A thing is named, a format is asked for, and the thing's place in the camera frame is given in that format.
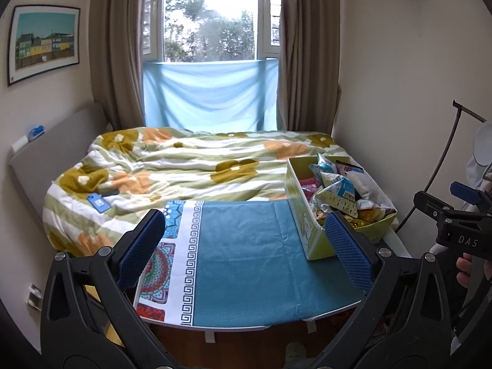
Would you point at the green cardboard box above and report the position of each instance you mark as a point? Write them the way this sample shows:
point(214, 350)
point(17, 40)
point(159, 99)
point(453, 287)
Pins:
point(312, 223)

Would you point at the clear white packet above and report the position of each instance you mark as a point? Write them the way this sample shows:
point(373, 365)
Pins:
point(365, 186)

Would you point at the white grey snack bag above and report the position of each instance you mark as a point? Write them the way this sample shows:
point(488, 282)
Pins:
point(371, 212)

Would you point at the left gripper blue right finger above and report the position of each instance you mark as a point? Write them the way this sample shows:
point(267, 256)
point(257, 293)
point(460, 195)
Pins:
point(403, 320)

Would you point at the floral duvet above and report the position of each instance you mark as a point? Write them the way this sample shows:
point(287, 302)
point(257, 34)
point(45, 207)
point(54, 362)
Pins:
point(152, 166)

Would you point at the dark red chocolate snack bag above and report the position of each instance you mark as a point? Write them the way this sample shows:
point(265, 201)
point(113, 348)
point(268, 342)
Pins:
point(344, 168)

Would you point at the blue tag card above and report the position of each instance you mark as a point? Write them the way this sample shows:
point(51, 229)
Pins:
point(98, 203)

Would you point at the blue cream snack bag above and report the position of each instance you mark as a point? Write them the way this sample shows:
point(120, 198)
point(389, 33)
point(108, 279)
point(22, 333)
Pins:
point(338, 194)

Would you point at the pink snack bag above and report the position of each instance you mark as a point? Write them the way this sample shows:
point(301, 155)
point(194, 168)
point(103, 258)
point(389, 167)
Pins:
point(310, 186)

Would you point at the grey headboard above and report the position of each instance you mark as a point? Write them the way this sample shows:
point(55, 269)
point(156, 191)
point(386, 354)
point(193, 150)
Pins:
point(63, 145)

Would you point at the right brown curtain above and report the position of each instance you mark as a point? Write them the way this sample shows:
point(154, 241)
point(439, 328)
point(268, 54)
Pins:
point(308, 88)

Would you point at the gold snack bag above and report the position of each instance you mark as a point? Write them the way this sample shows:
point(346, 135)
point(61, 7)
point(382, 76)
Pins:
point(356, 223)

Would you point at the black lamp stand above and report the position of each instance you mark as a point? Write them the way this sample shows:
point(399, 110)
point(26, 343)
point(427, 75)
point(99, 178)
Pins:
point(460, 110)

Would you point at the left brown curtain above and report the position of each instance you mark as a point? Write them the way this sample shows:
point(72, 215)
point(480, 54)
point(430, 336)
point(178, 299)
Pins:
point(115, 46)

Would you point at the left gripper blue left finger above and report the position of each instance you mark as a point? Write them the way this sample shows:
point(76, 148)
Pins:
point(70, 334)

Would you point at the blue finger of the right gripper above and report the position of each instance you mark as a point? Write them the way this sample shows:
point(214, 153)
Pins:
point(427, 204)
point(467, 194)

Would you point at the window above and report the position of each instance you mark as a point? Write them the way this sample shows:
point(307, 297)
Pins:
point(210, 30)

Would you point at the blue white item on headboard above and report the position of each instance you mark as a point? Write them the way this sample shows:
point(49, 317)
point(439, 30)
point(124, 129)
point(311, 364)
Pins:
point(35, 132)

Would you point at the brown curtain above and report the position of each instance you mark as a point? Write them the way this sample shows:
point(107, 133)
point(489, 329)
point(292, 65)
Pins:
point(308, 88)
point(115, 46)

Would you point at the framed town picture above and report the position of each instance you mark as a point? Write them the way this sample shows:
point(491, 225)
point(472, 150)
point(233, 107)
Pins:
point(42, 38)

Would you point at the light blue hanging cloth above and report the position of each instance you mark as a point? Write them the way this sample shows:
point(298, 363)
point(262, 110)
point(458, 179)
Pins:
point(213, 97)

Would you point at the teal patterned tablecloth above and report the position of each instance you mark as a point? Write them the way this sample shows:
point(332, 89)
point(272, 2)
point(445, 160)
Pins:
point(235, 266)

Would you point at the light blue small packet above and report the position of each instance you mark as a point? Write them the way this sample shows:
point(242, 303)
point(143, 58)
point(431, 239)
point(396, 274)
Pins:
point(323, 169)

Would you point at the person's right hand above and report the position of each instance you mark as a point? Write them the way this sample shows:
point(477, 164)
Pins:
point(464, 265)

